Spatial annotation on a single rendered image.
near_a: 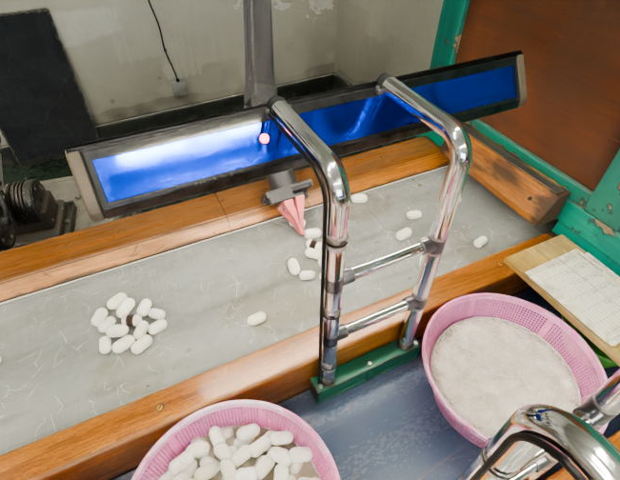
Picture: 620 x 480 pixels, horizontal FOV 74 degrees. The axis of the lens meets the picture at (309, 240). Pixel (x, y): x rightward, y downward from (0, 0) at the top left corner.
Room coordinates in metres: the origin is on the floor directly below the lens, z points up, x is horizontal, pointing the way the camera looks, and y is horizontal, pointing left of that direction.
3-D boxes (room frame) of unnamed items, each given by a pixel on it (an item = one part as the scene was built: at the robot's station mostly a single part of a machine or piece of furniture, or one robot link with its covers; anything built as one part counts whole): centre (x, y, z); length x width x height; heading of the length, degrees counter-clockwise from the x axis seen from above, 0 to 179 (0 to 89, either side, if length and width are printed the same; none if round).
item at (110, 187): (0.49, -0.03, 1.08); 0.62 x 0.08 x 0.07; 116
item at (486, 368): (0.31, -0.31, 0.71); 0.22 x 0.22 x 0.06
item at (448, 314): (0.31, -0.31, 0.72); 0.27 x 0.27 x 0.10
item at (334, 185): (0.42, -0.06, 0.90); 0.20 x 0.19 x 0.45; 116
